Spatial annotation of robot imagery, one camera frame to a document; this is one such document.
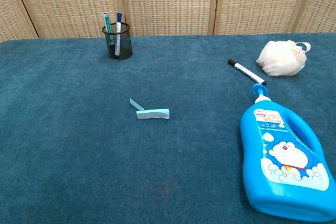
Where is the pink mesh bath loofah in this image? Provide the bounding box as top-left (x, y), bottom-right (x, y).
top-left (256, 39), bottom-right (312, 77)

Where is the blue carpet table cover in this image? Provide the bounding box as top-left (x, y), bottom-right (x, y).
top-left (0, 32), bottom-right (336, 224)

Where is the black capped whiteboard marker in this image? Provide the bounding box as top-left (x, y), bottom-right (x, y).
top-left (227, 58), bottom-right (267, 87)

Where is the blue capped whiteboard marker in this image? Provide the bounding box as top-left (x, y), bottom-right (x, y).
top-left (114, 12), bottom-right (123, 56)

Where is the blue cartoon detergent bottle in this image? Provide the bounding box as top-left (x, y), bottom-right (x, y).
top-left (239, 83), bottom-right (336, 222)

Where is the small light blue piece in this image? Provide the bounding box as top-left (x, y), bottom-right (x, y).
top-left (129, 98), bottom-right (144, 111)
top-left (136, 108), bottom-right (171, 121)

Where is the black mesh pen holder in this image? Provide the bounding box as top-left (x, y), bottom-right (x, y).
top-left (101, 23), bottom-right (134, 61)

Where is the green whiteboard marker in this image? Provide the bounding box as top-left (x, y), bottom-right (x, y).
top-left (102, 12), bottom-right (117, 47)

